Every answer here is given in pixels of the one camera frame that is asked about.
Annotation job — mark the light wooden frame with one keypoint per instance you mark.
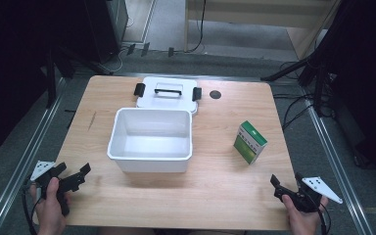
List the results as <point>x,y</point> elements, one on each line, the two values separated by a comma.
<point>241,14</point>

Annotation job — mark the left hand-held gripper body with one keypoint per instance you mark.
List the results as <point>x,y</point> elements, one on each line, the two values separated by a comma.
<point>70,182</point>

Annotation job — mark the white plastic storage box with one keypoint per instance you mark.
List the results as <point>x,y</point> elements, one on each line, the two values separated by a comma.
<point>150,160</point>

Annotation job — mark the black tripod stand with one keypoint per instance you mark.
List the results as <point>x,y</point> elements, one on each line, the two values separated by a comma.
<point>310,62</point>

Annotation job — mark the person's right hand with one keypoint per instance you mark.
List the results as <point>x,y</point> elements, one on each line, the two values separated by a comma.
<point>302,223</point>

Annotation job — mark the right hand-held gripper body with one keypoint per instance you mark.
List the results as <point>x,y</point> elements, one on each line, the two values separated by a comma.
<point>308,200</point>

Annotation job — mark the black metal stand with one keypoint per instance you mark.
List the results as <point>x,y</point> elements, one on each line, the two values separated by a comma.
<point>50,78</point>

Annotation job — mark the metal floor rail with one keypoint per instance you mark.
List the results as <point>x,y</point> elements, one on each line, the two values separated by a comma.
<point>336,156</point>
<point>23,160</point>

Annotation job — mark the person's left hand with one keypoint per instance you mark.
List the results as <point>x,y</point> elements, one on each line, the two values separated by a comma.
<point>49,213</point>

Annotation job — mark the green and white medicine box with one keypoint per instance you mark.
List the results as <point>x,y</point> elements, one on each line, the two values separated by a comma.
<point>248,148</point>

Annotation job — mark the black cabinet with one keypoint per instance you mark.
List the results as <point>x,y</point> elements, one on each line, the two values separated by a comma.
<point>103,29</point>

